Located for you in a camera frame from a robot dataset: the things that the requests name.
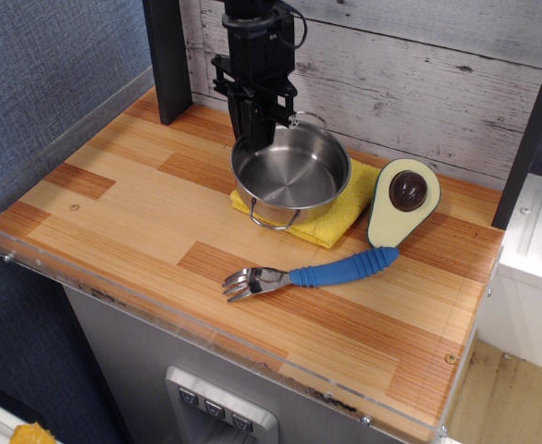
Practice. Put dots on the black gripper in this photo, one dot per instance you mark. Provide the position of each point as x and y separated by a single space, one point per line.
255 75

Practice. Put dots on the small steel pot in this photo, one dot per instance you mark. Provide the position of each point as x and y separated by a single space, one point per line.
296 178

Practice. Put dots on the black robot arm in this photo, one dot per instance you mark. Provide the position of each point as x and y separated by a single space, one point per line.
248 7

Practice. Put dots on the yellow folded cloth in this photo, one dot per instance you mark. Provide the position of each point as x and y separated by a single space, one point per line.
327 229

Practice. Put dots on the toy avocado half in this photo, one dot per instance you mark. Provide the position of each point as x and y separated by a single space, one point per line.
407 192

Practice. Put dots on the clear acrylic guard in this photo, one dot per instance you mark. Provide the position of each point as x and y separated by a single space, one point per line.
140 219

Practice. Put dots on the grey toy fridge cabinet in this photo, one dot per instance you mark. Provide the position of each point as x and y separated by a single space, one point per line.
242 378

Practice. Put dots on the silver dispenser button panel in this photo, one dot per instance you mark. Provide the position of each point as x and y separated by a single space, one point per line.
207 413

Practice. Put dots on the white toy sink unit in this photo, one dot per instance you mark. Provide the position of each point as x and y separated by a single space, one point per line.
510 317

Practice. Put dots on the yellow tape piece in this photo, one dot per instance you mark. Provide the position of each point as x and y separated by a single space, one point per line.
31 434

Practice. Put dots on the black left post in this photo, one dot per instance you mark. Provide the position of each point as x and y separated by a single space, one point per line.
169 58

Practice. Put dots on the black post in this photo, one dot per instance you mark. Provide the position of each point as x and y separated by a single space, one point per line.
521 166
169 58

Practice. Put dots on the blue handled metal fork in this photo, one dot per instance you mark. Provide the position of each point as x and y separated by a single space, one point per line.
252 281

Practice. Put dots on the black right post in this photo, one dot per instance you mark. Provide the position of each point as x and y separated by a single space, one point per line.
521 166

